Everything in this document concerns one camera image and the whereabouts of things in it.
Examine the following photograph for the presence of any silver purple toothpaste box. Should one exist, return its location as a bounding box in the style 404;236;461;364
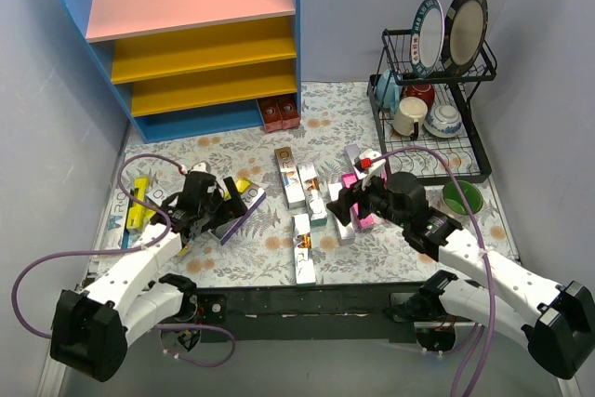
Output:
208;184;266;245

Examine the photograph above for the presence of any yellow toothpaste box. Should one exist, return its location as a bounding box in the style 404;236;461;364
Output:
126;178;150;234
176;245;191;258
235;178;259;203

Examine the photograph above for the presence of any silver R.O toothpaste box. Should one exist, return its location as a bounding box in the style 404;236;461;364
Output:
274;147;305;209

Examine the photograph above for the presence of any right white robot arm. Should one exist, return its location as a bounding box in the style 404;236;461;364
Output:
326;172;594;379

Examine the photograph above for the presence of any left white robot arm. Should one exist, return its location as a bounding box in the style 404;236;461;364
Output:
50;170;247;382

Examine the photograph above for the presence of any blue shelf with coloured boards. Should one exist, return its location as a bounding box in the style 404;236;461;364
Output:
60;0;301;142

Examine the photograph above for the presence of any pink toothpaste box left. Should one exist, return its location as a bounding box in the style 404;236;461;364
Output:
341;173;375;232

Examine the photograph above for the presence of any silver blue R.O box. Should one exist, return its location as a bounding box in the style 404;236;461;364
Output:
145;184;170;207

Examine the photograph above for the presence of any plain silver toothpaste box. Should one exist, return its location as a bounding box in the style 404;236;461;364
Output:
328;182;356;245

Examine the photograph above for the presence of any yellow toothpaste box front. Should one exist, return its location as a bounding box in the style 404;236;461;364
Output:
176;245;191;258

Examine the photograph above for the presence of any silver toothpaste box upper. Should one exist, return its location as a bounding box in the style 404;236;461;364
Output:
344;144;362;179

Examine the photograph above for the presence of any floral table mat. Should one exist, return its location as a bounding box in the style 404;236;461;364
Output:
91;80;522;290

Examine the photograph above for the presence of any green mug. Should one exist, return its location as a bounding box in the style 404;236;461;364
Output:
442;180;483;215

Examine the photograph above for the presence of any silver blue box far left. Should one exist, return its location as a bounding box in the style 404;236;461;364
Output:
99;189;129;250

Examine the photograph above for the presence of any blue and white bowl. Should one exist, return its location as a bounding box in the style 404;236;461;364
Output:
424;104;463;139

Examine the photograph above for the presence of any light blue cup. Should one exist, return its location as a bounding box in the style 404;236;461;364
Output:
375;69;402;113

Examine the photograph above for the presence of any red ceramic bowl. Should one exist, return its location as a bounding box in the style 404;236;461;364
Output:
402;84;435;110

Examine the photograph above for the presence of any white plate with green rim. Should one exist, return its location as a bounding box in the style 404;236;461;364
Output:
410;0;444;79

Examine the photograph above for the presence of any dark rimmed grey plate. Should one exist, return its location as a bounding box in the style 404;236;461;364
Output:
441;0;488;76

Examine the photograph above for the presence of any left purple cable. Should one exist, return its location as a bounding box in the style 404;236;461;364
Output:
10;153;237;367

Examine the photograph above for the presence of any purple cable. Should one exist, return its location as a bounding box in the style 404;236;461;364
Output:
10;153;237;367
369;145;497;397

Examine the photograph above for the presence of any black wire dish rack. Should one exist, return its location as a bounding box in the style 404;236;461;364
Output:
367;29;497;183

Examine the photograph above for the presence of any cream mug with dark handle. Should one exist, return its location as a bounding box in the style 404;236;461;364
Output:
392;97;429;141

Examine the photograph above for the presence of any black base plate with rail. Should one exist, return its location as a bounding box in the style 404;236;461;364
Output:
36;283;582;397

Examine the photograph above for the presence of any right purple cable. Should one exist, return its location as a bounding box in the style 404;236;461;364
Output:
369;145;497;397

